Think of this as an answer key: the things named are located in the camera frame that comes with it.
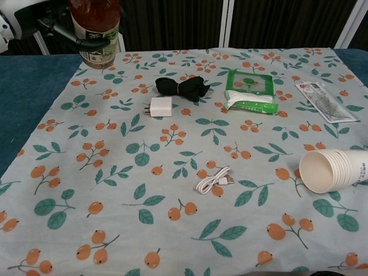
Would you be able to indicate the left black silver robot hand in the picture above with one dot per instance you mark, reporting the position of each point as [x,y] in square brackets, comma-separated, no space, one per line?
[43,14]

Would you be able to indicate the brown tea bottle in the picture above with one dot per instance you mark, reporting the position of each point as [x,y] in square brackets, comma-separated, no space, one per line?
[96,26]

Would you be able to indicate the white plug charger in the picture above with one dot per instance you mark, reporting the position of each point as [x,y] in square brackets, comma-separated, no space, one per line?
[161,107]

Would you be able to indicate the black sock bundle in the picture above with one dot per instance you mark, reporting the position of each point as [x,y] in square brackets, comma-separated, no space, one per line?
[184,86]

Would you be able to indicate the floral orange berry tablecloth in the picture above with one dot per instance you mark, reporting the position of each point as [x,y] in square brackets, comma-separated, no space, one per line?
[184,172]

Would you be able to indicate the green tissue pack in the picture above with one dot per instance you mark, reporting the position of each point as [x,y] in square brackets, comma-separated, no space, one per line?
[250,92]

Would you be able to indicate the white clear pin package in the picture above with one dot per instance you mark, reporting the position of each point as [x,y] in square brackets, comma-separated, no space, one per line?
[327,103]

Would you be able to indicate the stack of white paper cups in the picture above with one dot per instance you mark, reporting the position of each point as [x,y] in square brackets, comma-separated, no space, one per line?
[336,169]

